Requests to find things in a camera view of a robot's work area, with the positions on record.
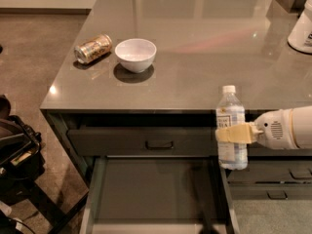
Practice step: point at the grey bottom right drawer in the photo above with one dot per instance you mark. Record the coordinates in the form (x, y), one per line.
(271, 191)

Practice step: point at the black equipment cart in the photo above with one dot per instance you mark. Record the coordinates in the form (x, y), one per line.
(20, 158)

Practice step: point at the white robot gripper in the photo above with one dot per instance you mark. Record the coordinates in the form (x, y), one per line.
(274, 129)

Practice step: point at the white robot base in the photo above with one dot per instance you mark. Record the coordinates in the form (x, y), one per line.
(301, 36)

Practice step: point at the gold printed drink can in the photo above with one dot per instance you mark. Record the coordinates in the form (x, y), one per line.
(93, 49)

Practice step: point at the grey middle right drawer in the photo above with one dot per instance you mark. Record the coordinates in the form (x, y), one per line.
(274, 171)

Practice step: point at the open grey middle drawer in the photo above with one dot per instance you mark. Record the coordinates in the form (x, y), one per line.
(159, 196)

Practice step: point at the grey cabinet counter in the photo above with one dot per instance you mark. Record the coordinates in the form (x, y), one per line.
(202, 45)

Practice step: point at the white ceramic bowl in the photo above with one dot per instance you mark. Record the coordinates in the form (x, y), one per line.
(136, 54)

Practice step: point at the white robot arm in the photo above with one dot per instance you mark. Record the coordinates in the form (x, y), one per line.
(302, 126)

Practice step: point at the grey top left drawer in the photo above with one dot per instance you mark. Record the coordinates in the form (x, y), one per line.
(143, 141)

